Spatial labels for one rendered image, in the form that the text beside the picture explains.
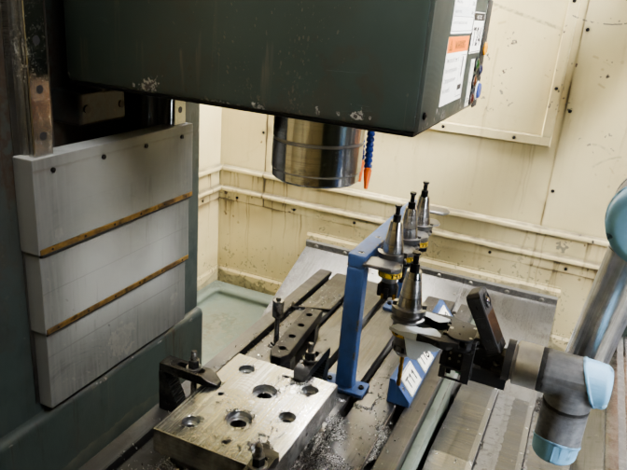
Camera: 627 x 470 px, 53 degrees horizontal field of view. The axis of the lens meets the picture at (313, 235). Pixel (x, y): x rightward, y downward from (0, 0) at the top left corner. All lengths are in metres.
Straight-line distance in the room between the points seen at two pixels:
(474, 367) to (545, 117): 1.05
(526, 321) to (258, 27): 1.41
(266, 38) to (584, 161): 1.27
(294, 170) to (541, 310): 1.28
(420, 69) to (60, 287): 0.79
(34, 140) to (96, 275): 0.33
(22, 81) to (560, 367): 1.00
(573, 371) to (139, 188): 0.92
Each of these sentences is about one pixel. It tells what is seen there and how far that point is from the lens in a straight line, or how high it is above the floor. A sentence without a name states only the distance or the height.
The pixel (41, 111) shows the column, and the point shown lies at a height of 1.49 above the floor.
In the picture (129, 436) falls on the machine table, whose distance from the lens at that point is 1.31.
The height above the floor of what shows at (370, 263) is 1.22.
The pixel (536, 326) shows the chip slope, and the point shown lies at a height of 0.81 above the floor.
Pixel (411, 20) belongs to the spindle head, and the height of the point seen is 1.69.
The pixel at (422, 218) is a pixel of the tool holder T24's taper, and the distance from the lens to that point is 1.51.
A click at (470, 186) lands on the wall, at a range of 2.09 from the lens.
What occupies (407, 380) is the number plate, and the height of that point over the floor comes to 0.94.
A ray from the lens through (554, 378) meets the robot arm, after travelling 1.10.
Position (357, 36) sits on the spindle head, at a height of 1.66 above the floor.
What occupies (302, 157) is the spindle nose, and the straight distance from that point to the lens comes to 1.04.
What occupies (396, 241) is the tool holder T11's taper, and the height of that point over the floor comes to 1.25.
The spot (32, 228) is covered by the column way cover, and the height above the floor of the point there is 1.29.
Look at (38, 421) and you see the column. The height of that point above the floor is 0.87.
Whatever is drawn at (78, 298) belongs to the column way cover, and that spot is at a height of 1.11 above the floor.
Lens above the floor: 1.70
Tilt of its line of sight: 20 degrees down
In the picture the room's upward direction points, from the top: 5 degrees clockwise
